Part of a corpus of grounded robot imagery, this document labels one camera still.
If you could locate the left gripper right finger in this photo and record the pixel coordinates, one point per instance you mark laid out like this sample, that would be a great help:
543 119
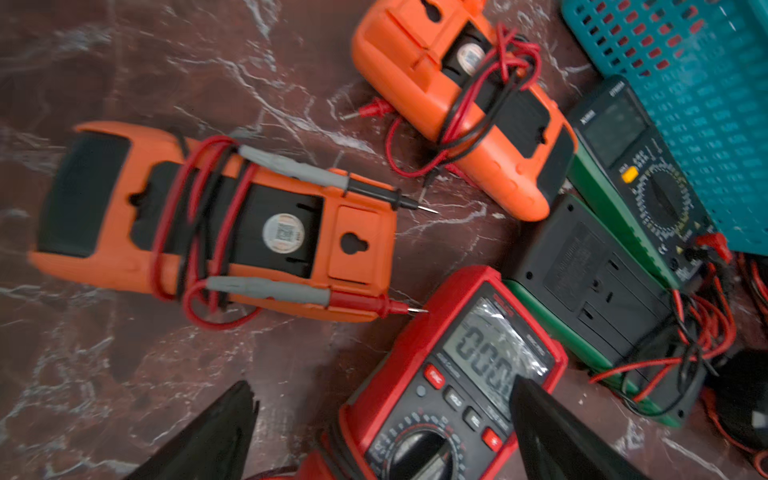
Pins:
555 444

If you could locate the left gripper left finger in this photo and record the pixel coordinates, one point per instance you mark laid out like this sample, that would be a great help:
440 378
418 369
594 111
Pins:
214 445

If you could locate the red multimeter with display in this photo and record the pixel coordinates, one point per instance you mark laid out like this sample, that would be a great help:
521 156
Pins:
438 405

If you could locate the green multimeter face down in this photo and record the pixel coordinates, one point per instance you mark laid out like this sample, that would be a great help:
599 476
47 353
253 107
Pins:
653 347

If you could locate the orange multimeter near left arm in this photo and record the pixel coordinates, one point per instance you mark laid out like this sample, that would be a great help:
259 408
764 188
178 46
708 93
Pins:
210 223

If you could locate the small black multimeter with leads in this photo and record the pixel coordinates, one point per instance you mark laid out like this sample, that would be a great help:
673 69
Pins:
736 404

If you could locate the green black dial multimeter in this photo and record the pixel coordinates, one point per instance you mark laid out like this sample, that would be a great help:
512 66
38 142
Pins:
626 174

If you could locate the orange multimeter face down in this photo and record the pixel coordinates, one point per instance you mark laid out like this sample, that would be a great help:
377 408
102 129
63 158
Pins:
471 87

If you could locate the teal plastic basket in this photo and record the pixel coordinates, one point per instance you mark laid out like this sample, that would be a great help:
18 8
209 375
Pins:
700 70

